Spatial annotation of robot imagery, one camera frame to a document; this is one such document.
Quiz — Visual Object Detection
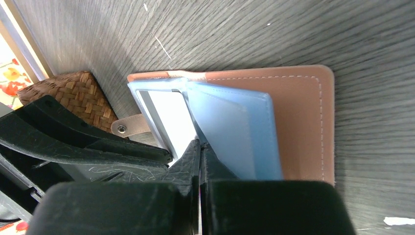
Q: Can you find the brown woven basket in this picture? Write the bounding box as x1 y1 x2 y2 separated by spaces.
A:
17 71 118 133

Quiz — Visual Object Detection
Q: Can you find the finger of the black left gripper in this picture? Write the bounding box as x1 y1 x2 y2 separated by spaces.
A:
0 95 173 181

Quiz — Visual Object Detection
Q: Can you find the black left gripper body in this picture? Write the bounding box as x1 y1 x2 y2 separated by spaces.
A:
0 146 73 222

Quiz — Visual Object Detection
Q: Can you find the tan leather card holder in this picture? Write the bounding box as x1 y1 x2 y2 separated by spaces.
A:
111 65 336 187

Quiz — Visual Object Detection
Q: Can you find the white card with magnetic stripe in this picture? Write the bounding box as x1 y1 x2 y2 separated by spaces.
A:
136 90 198 165

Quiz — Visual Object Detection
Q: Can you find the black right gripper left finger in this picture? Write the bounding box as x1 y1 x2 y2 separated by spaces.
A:
27 140 201 235

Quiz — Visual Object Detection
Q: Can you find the orange floral cloth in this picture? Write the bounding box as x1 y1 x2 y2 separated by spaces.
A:
0 36 32 235

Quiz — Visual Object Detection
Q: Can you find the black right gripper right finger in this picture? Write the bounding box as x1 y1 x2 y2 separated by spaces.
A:
200 144 356 235

